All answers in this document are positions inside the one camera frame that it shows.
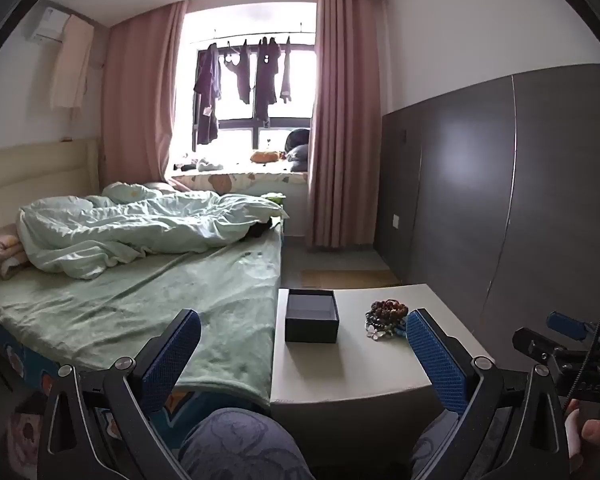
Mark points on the white small table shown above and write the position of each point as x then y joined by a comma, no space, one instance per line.
360,365

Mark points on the person's right leg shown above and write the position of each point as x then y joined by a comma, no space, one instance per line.
432,440

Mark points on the person's leg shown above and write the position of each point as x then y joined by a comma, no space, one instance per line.
432,440
240,445

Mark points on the white air conditioner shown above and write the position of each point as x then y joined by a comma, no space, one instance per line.
45,22

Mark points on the dark cushions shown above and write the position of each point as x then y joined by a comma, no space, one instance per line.
297,152

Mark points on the light green duvet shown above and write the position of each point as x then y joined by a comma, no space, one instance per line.
145,225

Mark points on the light printed pillow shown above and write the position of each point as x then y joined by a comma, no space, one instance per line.
130,191

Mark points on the green bedsheet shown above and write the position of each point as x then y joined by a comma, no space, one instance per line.
155,310

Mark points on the pink curtain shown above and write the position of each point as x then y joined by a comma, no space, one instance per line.
345,120
135,100

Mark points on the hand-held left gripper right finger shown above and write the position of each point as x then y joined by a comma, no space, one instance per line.
435,355

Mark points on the printed window seat cushion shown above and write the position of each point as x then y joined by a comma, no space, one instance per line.
240,181

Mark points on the bright green item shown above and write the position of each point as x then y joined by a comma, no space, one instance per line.
274,197

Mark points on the small clutter on sill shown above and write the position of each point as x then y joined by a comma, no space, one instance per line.
202,164

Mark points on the orange plush toy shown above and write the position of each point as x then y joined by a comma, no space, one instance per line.
265,156

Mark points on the black jewelry box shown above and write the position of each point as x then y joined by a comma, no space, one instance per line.
312,317

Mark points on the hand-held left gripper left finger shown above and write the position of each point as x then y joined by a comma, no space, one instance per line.
172,360

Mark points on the beige hanging towel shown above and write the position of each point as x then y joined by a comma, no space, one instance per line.
72,65

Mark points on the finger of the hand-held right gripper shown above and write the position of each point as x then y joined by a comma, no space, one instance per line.
530,341
565,321

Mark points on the dark hanging garment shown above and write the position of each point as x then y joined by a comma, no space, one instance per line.
286,77
267,80
243,77
207,95

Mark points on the person's left leg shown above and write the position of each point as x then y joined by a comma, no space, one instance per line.
240,445

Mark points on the bed base blue cartoon cover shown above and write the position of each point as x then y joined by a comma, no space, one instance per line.
25,425

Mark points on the person's right hand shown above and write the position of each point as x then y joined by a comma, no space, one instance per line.
592,432

